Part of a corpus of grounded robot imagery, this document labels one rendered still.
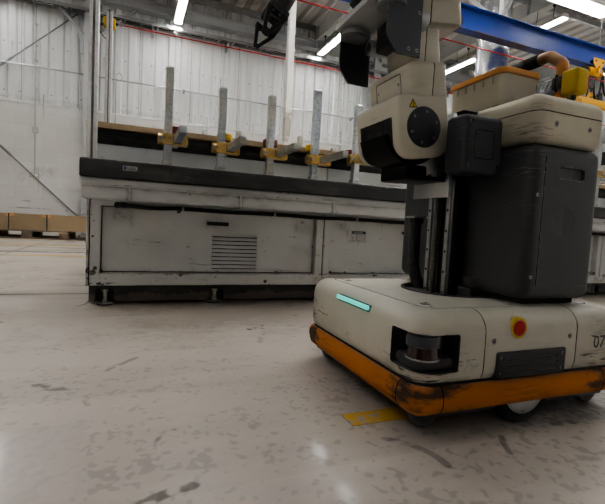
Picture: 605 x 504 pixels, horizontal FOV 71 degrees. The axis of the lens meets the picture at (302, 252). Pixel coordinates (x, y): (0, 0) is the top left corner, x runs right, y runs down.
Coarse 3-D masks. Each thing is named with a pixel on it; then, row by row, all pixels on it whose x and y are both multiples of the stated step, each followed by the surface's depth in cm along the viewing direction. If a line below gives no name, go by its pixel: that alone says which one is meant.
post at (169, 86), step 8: (168, 72) 194; (168, 80) 194; (168, 88) 194; (168, 96) 195; (168, 104) 195; (168, 112) 195; (168, 120) 196; (168, 128) 196; (168, 152) 197; (168, 160) 197
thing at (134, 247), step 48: (144, 144) 213; (192, 144) 221; (96, 240) 208; (144, 240) 219; (192, 240) 229; (240, 240) 237; (288, 240) 249; (336, 240) 261; (384, 240) 274; (96, 288) 212; (144, 288) 220; (192, 288) 230; (240, 288) 240; (288, 288) 251
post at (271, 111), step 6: (270, 96) 213; (276, 96) 214; (270, 102) 213; (270, 108) 213; (270, 114) 213; (270, 120) 214; (270, 126) 214; (270, 132) 214; (270, 138) 214; (270, 144) 215; (270, 162) 215; (270, 168) 216
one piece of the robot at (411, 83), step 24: (432, 0) 111; (456, 0) 113; (384, 24) 118; (432, 24) 112; (456, 24) 114; (432, 48) 113; (408, 72) 108; (432, 72) 109; (384, 96) 119; (408, 96) 107; (432, 96) 109; (360, 120) 123; (408, 120) 107; (432, 120) 109; (408, 144) 108; (432, 144) 110
